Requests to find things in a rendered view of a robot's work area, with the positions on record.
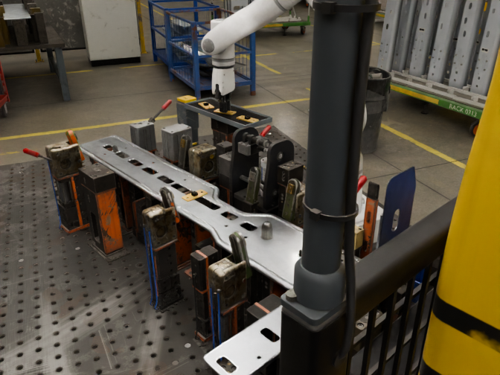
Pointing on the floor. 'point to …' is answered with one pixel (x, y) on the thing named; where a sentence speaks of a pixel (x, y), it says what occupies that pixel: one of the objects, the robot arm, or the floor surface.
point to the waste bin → (375, 106)
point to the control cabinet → (110, 31)
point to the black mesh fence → (382, 267)
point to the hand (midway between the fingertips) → (225, 106)
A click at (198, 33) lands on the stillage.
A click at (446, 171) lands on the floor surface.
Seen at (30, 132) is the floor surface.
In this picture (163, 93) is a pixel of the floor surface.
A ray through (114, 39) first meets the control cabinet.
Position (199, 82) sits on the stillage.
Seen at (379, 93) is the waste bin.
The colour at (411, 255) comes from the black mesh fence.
